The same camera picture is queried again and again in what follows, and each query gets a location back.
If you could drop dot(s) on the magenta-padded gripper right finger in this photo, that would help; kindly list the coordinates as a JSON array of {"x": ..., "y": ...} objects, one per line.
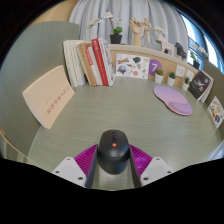
[{"x": 155, "y": 168}]

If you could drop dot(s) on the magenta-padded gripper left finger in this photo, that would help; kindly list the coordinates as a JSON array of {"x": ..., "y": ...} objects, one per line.
[{"x": 68, "y": 168}]

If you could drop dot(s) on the black computer mouse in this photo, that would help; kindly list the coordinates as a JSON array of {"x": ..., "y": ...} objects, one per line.
[{"x": 113, "y": 153}]

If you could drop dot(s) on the purple mouse pad with wrist rest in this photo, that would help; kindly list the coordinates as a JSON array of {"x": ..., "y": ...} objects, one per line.
[{"x": 170, "y": 96}]

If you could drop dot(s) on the beige book with red lettering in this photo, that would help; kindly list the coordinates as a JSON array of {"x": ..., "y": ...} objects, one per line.
[{"x": 48, "y": 96}]

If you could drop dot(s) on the colourful sticker sheet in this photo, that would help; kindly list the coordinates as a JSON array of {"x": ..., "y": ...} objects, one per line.
[{"x": 216, "y": 111}]

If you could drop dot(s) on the small spiky succulent in white pot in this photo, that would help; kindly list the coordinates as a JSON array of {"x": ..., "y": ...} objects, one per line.
[{"x": 185, "y": 86}]

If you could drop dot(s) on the black-covered book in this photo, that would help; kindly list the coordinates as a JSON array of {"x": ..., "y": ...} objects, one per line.
[{"x": 199, "y": 85}]

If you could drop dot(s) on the round purple number sticker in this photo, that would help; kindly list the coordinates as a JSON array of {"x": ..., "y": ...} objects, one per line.
[{"x": 154, "y": 67}]

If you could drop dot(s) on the thin red and white book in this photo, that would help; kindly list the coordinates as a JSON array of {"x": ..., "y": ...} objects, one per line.
[{"x": 93, "y": 68}]

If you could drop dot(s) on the white sticker sheet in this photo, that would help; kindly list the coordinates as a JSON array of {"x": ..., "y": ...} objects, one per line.
[{"x": 131, "y": 66}]

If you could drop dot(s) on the thick white book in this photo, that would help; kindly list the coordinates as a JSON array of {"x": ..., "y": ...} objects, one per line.
[{"x": 70, "y": 63}]

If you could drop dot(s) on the tan book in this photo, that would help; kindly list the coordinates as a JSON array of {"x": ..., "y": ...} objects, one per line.
[{"x": 85, "y": 63}]

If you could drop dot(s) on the red-spined book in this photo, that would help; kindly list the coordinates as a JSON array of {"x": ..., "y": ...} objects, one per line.
[{"x": 100, "y": 61}]

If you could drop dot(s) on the light wooden desk ledge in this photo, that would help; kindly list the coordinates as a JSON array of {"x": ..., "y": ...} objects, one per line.
[{"x": 140, "y": 49}]

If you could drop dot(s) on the black horse figurine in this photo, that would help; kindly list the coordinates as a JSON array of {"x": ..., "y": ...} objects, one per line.
[{"x": 180, "y": 50}]

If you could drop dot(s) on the pink horse figurine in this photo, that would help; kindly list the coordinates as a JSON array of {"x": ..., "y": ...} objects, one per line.
[{"x": 166, "y": 46}]

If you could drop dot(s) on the wooden hand model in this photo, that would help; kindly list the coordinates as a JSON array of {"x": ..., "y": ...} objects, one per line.
[{"x": 136, "y": 31}]

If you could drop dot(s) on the large glass window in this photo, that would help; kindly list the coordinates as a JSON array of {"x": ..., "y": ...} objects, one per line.
[{"x": 200, "y": 36}]

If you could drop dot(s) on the grey-white curtain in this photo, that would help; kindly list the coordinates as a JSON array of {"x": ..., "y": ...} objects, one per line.
[{"x": 133, "y": 11}]

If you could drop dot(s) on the white wall socket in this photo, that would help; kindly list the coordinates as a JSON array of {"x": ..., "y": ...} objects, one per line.
[
  {"x": 180, "y": 71},
  {"x": 190, "y": 75}
]

